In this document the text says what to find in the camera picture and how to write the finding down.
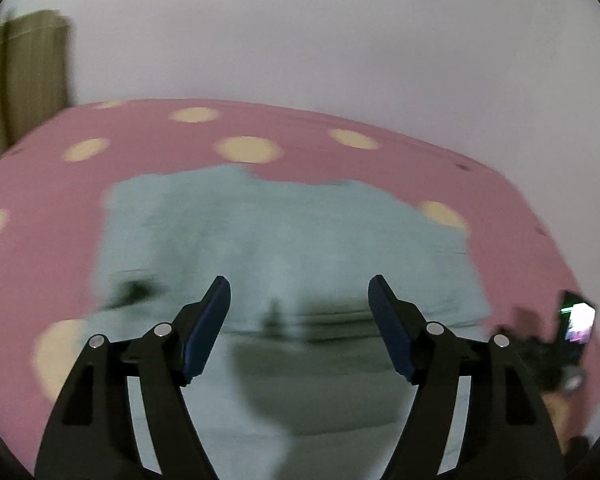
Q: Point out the light blue puffer jacket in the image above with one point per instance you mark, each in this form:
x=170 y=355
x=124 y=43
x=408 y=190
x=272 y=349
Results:
x=299 y=384

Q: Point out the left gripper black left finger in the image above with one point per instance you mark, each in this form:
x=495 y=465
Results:
x=90 y=433

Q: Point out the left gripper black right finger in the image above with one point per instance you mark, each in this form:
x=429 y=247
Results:
x=508 y=432

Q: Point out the right hand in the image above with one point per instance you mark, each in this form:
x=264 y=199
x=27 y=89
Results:
x=559 y=408

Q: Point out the striped green curtain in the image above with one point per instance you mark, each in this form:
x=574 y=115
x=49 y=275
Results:
x=33 y=73

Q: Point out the pink polka dot bedsheet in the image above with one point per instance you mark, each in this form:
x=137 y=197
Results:
x=55 y=183

